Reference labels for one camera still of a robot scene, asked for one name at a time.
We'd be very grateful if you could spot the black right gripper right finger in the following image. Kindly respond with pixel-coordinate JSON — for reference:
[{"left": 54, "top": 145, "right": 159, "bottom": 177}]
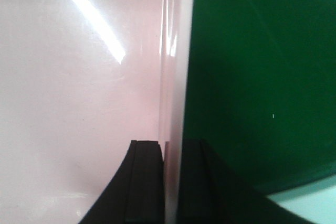
[{"left": 177, "top": 140, "right": 309, "bottom": 223}]

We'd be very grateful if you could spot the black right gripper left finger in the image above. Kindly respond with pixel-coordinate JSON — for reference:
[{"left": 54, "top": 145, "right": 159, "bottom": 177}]
[{"left": 80, "top": 140, "right": 164, "bottom": 223}]

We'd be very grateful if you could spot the pink plastic bin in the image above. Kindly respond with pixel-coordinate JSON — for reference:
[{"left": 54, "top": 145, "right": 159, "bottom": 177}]
[{"left": 1, "top": 0, "right": 193, "bottom": 223}]

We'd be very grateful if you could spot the green curved conveyor belt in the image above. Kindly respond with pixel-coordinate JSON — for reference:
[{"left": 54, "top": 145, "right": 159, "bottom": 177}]
[{"left": 183, "top": 0, "right": 335, "bottom": 194}]

